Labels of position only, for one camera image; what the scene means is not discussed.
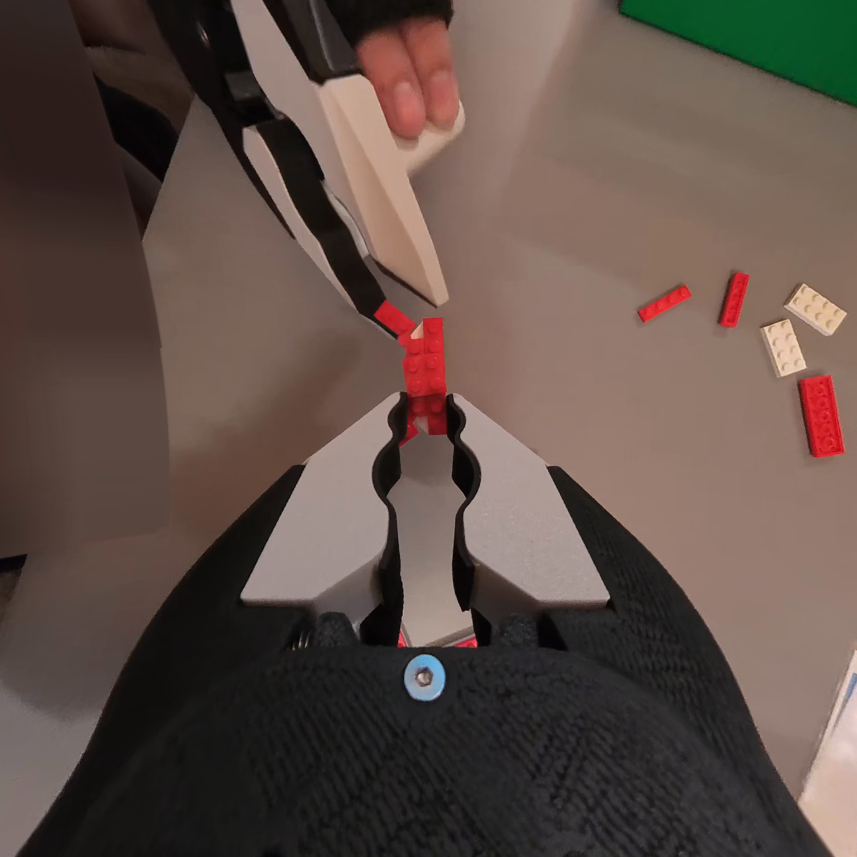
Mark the red and white lego assembly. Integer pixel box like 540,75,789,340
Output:
395,316,480,650

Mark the small red lego piece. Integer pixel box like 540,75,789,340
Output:
374,300,417,337

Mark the red wide lego plate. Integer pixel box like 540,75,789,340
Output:
797,375,846,459

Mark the smaller white lego plate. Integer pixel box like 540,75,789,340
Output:
759,319,808,379

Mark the green plastic crate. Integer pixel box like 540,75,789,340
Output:
617,0,857,108

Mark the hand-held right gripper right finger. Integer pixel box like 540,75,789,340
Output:
445,392,612,648

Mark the larger white lego plate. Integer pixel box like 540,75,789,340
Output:
783,283,849,337

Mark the person's left hand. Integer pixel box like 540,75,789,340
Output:
357,19,464,139

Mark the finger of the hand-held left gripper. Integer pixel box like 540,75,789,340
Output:
241,119,404,339
315,74,466,305

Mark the red narrow lego plate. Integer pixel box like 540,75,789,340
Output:
718,271,751,329
637,284,692,324

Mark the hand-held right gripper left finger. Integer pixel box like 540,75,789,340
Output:
240,392,411,646

